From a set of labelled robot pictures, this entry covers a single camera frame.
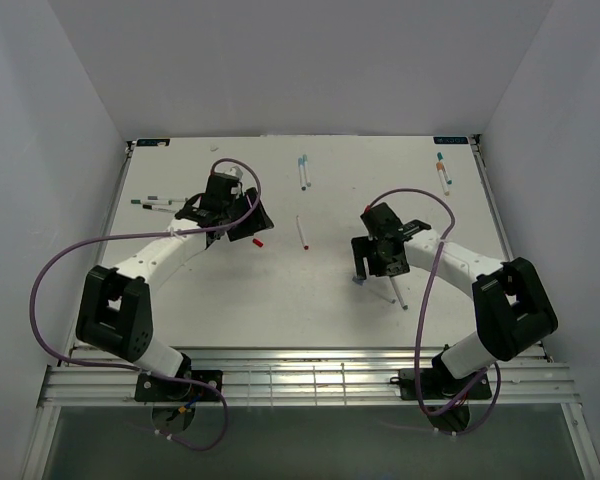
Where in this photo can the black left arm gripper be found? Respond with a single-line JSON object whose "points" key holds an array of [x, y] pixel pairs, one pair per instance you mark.
{"points": [[257, 221]]}

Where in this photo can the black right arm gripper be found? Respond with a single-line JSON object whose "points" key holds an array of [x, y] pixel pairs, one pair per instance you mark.
{"points": [[362, 247]]}

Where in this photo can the red cap marker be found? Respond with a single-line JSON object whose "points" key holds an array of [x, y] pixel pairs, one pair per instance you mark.
{"points": [[301, 232]]}

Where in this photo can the black cap marker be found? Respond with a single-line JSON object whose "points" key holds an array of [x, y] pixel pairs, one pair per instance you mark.
{"points": [[158, 208]]}

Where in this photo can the lavender cap marker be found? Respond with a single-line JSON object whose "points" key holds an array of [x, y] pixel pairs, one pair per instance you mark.
{"points": [[385, 297]]}

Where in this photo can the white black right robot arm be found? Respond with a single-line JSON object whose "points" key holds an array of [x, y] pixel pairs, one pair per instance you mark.
{"points": [[287, 303]]}

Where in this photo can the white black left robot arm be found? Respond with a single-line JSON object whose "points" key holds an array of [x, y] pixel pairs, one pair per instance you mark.
{"points": [[115, 313]]}

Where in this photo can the light blue cap marker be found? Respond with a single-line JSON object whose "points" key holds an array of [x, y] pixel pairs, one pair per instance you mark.
{"points": [[302, 174]]}

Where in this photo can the light green cap marker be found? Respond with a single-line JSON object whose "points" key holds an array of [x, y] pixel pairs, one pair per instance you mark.
{"points": [[306, 170]]}

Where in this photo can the orange cap marker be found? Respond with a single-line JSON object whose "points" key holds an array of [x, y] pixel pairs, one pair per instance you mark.
{"points": [[444, 186]]}

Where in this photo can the teal cap marker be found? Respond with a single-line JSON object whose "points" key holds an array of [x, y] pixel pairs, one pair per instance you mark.
{"points": [[445, 167]]}

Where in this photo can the right corner label sticker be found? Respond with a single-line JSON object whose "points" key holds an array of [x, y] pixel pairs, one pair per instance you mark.
{"points": [[450, 140]]}

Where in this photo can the corner label sticker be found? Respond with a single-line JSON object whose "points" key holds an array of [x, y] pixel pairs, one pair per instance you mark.
{"points": [[153, 142], [450, 140]]}

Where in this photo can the left corner label sticker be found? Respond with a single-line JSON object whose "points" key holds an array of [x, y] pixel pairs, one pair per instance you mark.
{"points": [[153, 142]]}

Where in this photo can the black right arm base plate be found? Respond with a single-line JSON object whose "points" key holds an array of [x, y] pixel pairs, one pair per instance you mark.
{"points": [[434, 387]]}

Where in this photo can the aluminium table frame rail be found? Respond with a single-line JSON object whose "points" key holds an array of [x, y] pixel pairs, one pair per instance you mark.
{"points": [[301, 377]]}

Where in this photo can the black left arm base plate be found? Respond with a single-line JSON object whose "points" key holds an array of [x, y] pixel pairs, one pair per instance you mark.
{"points": [[153, 390]]}

